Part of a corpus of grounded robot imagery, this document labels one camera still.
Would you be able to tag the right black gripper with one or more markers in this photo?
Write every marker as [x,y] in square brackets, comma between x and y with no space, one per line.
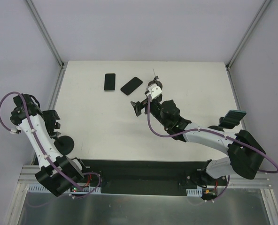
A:
[145,103]

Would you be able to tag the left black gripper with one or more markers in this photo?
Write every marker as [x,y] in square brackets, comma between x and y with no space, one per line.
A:
[53,119]

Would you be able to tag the black phone stand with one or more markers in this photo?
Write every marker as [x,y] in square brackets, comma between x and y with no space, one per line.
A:
[225,123]
[64,144]

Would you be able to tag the black phone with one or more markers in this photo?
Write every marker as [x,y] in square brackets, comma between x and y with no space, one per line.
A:
[110,82]
[234,117]
[131,86]

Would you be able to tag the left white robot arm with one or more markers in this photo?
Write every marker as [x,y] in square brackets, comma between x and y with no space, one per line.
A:
[57,172]

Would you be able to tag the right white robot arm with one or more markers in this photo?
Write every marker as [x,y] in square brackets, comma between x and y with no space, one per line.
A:
[243,153]

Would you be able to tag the brown disc small stand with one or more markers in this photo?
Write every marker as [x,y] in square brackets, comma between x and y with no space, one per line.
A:
[155,81]

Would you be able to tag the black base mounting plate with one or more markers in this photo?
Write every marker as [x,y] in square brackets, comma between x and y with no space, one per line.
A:
[148,177]

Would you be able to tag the metal sheet front panel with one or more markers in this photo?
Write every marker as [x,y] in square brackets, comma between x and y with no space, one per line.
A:
[234,207]

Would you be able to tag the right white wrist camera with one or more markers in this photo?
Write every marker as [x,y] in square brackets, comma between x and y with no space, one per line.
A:
[153,91]

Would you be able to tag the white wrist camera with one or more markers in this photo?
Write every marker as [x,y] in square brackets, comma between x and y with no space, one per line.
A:
[153,91]
[15,131]

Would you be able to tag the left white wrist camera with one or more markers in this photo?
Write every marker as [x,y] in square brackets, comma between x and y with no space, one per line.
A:
[15,131]

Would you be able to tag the left white cable duct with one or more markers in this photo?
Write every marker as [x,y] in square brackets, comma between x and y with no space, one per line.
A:
[37,188]

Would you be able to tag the white cable duct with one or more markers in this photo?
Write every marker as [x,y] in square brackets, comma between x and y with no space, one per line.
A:
[194,192]
[37,188]

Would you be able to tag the left aluminium frame post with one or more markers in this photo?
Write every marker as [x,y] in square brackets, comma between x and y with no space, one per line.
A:
[44,32]

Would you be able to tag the aluminium frame post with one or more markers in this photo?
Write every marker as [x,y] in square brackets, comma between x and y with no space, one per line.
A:
[248,33]
[44,32]

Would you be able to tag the right white cable duct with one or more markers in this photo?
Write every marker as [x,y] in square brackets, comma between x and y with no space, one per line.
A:
[194,192]

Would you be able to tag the right aluminium frame post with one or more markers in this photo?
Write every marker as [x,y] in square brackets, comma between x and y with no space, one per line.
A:
[248,33]

